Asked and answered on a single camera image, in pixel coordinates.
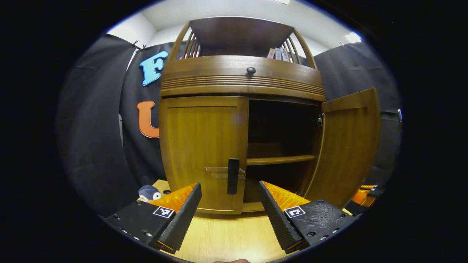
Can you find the grey book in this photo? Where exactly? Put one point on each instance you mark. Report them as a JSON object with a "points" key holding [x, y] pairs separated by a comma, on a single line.
{"points": [[278, 54]]}

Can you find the black backdrop cloth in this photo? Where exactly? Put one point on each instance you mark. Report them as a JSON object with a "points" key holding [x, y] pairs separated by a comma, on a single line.
{"points": [[95, 128]]}

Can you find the ribbed wooden drawer front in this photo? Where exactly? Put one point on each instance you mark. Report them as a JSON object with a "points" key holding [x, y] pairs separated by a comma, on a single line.
{"points": [[204, 73]]}

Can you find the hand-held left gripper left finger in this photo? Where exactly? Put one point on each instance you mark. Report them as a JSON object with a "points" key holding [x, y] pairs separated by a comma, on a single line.
{"points": [[182, 223]]}

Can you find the white book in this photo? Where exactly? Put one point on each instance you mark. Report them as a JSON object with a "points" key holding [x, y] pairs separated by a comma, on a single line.
{"points": [[284, 54]]}

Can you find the metal door hinge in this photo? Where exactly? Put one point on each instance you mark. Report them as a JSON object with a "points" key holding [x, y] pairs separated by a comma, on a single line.
{"points": [[320, 119]]}

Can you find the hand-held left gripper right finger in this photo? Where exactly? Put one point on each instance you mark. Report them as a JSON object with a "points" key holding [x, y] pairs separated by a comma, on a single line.
{"points": [[278, 223]]}

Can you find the small ceiling light panel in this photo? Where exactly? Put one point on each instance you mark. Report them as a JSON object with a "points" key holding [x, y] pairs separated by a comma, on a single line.
{"points": [[353, 37]]}

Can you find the black round drawer knob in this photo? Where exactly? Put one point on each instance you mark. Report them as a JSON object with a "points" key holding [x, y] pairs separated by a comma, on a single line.
{"points": [[251, 70]]}

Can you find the wooden double-door shoe cabinet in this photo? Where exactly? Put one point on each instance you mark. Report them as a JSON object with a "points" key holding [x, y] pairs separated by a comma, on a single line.
{"points": [[237, 36]]}

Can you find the wooden shoe cabinet door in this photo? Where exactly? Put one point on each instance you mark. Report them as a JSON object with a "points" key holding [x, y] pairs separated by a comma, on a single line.
{"points": [[201, 146], [347, 146]]}

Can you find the navy and white plush toy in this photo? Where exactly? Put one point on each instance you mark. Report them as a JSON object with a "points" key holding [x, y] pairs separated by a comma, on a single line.
{"points": [[148, 193]]}

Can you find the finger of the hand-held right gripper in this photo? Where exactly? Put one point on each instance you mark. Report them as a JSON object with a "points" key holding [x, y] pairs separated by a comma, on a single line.
{"points": [[376, 190], [362, 198]]}

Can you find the wooden inner cabinet shelf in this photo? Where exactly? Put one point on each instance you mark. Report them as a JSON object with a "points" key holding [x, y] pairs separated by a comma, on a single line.
{"points": [[278, 159]]}

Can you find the tan book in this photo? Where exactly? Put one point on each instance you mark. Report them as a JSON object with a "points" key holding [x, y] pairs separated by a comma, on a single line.
{"points": [[271, 53]]}

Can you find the large ceiling light panel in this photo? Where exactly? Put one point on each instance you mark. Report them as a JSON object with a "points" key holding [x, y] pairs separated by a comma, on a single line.
{"points": [[281, 1]]}

